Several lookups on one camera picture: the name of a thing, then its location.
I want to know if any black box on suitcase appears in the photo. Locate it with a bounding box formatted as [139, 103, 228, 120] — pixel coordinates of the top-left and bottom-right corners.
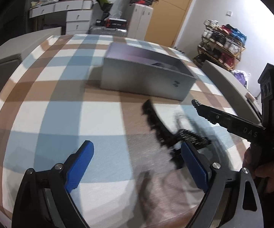
[95, 18, 127, 29]

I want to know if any person's right hand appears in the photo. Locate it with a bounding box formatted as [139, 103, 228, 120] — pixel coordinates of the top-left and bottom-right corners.
[243, 147, 274, 193]

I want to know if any wooden door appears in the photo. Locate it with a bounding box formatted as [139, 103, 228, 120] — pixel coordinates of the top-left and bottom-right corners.
[145, 0, 192, 47]

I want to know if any grey cabinet right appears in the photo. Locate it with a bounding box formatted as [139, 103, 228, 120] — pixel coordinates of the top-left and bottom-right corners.
[201, 60, 262, 124]

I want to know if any grey cabinet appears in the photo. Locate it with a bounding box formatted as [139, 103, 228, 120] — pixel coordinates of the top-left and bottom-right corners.
[201, 60, 262, 124]
[0, 27, 61, 91]

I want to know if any silver flat suitcase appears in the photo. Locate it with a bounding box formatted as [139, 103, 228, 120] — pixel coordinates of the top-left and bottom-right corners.
[88, 24, 128, 37]

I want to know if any checkered plaid tablecloth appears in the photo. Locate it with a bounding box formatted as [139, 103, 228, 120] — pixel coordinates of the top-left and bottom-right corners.
[0, 35, 249, 227]

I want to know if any shoe rack with shoes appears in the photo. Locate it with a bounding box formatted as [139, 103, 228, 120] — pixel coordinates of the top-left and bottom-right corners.
[193, 20, 247, 72]

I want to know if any white drawer desk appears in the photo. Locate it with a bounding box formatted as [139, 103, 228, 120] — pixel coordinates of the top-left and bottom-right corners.
[29, 0, 93, 35]

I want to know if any silver cardboard box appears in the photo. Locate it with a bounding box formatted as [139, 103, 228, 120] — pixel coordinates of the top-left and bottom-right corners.
[100, 42, 197, 101]

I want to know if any white upright suitcase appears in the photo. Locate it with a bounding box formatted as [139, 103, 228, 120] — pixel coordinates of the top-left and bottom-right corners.
[126, 4, 154, 40]

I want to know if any black toothed hair clip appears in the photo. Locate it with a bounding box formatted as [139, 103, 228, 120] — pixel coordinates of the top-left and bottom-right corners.
[142, 99, 184, 169]

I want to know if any grey cabinet left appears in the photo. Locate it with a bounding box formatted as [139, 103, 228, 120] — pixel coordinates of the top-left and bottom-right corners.
[0, 27, 61, 91]

